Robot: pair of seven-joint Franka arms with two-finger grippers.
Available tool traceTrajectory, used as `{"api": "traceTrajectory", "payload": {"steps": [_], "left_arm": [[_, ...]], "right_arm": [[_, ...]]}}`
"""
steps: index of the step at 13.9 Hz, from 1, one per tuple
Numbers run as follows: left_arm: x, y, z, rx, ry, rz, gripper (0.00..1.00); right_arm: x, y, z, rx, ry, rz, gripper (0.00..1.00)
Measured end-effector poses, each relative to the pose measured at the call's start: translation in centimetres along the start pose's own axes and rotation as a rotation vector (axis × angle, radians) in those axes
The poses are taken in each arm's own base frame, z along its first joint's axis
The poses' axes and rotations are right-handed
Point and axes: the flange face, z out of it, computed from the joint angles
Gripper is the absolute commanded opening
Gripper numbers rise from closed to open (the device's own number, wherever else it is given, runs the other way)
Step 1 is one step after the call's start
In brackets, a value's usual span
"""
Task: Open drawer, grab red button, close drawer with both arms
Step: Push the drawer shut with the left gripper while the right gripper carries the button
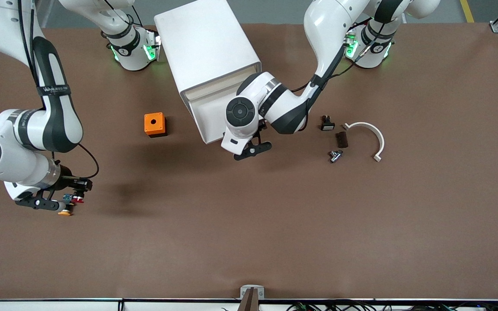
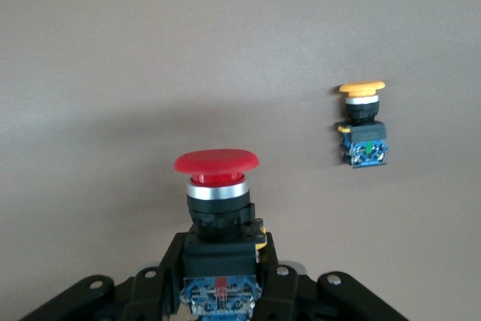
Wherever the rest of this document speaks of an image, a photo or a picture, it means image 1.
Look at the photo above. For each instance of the yellow push button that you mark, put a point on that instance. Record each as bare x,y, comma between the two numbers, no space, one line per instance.
65,212

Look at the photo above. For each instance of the black square push button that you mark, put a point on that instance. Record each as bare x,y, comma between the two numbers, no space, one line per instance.
327,125

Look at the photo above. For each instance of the grey metal edge bracket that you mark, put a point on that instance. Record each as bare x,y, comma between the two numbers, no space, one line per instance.
252,288

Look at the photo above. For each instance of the brown table cover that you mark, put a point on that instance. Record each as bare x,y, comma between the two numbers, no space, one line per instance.
231,216

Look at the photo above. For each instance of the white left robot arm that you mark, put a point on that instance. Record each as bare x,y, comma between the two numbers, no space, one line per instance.
283,108

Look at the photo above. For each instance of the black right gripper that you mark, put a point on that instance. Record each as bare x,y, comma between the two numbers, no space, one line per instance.
66,182

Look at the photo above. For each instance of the brown vertical post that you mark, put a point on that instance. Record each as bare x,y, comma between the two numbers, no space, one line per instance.
249,302

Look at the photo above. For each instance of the white cabinet drawer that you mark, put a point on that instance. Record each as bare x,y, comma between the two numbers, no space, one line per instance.
205,112

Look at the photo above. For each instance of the silver metal switch part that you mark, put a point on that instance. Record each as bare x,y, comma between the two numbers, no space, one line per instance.
336,156

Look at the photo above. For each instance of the white drawer cabinet housing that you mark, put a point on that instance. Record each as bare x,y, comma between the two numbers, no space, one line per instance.
205,43

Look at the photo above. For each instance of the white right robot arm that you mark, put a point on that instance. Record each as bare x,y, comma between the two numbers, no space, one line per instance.
20,164

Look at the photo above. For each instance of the white curved bracket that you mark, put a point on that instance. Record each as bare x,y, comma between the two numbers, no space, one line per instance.
378,138

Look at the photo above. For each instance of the red push button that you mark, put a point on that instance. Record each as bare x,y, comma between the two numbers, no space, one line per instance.
77,199

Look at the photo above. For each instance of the orange box with hole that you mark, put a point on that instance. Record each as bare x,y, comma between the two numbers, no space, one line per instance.
154,123

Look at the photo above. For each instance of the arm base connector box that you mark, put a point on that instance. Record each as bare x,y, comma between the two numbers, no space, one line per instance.
352,47
151,49

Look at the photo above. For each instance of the white table edge rail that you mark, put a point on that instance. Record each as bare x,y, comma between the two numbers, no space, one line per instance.
59,306

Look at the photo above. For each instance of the brown terminal block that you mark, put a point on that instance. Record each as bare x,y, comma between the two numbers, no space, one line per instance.
342,140

